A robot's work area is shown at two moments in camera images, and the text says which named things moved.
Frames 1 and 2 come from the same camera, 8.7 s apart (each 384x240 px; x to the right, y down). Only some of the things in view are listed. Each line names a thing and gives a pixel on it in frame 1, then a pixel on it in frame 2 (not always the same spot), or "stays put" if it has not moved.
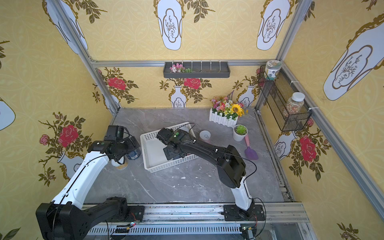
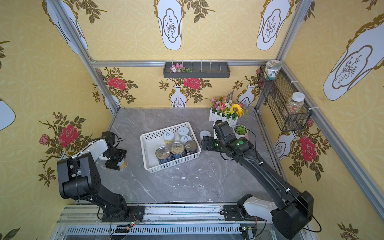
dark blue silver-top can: [135, 154] → [163, 154]
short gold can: [118, 165] stays put
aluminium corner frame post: [83, 53] stays put
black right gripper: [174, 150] → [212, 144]
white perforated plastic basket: [153, 155] stays put
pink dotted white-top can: [205, 135] stays put
